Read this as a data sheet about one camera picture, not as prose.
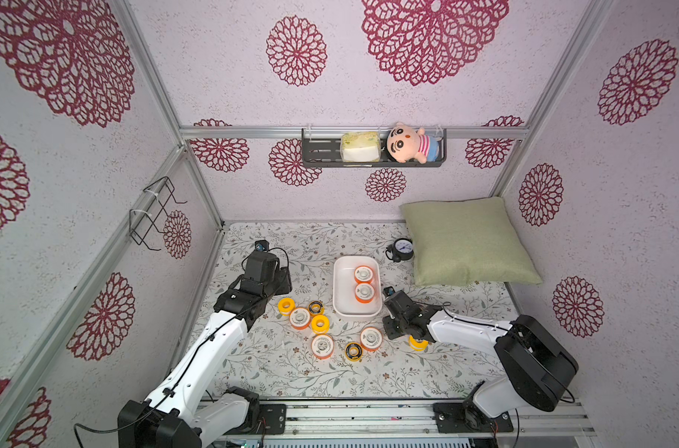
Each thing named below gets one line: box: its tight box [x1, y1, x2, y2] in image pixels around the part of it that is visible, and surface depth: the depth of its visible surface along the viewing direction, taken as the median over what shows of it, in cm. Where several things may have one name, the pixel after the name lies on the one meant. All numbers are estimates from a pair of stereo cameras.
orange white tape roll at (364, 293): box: [354, 282, 375, 304], surface depth 99 cm
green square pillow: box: [399, 196, 543, 287], surface depth 97 cm
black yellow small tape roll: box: [308, 299, 326, 316], surface depth 96 cm
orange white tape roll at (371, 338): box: [360, 326, 384, 352], surface depth 88 cm
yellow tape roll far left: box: [277, 296, 296, 317], surface depth 96 cm
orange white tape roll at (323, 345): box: [310, 333, 335, 360], surface depth 87 cm
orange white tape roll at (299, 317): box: [289, 307, 311, 331], surface depth 92 cm
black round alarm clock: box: [385, 238, 415, 263], surface depth 111 cm
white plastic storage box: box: [332, 255, 383, 319], surface depth 101 cm
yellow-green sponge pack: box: [340, 131, 382, 163], surface depth 92 cm
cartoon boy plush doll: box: [386, 121, 441, 165], surface depth 88 cm
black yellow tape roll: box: [345, 341, 363, 363], surface depth 87 cm
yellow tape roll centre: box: [310, 313, 331, 335], surface depth 91 cm
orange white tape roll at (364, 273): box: [354, 265, 375, 284], surface depth 105 cm
